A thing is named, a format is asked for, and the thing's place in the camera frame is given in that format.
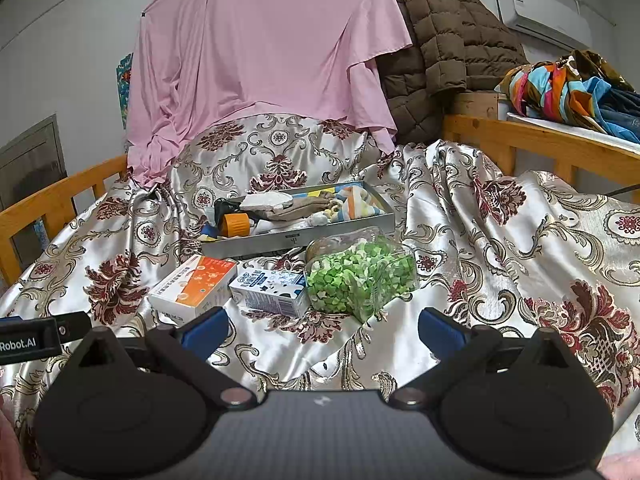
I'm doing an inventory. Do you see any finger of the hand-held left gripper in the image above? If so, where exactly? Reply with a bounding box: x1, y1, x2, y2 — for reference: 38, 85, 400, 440
52, 311, 92, 346

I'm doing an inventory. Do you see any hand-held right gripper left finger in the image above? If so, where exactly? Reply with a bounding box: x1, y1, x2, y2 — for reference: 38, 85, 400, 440
72, 306, 256, 407

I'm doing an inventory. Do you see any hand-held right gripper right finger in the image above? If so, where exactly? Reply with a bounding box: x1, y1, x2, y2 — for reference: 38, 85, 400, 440
389, 307, 573, 406

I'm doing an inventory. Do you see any orange cylindrical object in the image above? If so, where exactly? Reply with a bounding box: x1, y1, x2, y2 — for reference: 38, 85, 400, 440
222, 212, 251, 237

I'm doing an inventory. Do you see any grey tray with cartoon print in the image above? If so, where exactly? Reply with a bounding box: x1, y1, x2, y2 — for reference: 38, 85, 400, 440
200, 180, 397, 261

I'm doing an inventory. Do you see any white printed cloth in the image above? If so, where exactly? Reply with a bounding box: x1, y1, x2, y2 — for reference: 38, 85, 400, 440
239, 191, 297, 217

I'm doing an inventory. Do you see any striped white cloth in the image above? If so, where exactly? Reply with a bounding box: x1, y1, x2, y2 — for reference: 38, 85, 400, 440
332, 186, 387, 222

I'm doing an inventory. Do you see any taupe drawstring pouch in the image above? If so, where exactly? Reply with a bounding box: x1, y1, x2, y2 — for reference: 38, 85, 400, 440
262, 197, 328, 223

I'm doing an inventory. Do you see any small white sock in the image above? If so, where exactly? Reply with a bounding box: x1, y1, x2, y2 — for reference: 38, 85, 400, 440
295, 211, 333, 231

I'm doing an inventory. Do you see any white and orange box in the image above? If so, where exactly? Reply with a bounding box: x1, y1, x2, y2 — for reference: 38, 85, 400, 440
147, 254, 238, 322

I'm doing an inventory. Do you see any white and blue carton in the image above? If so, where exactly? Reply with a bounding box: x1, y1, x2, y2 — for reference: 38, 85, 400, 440
228, 267, 311, 318

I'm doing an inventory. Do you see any floral satin blanket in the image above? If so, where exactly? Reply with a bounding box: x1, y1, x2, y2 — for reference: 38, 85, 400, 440
0, 112, 640, 480

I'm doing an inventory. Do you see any brown cardboard box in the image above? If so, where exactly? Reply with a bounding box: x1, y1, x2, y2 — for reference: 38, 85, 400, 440
452, 91, 501, 121

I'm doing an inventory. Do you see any white foam board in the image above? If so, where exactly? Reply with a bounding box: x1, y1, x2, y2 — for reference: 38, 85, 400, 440
506, 111, 640, 155

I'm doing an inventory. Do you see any colourful patterned cloth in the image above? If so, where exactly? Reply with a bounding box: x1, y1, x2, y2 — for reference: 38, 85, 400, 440
496, 50, 640, 131

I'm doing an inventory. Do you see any blue denim garment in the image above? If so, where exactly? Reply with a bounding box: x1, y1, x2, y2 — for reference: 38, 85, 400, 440
595, 77, 640, 142

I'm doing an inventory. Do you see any pink bed sheet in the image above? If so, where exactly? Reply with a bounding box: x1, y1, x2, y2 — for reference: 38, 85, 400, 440
125, 0, 413, 186

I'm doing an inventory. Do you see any brown quilted jacket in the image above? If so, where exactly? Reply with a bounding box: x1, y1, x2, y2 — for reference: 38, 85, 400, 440
376, 0, 531, 147

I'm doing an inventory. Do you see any white air conditioner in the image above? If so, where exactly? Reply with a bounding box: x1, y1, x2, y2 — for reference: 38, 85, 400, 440
495, 0, 593, 51

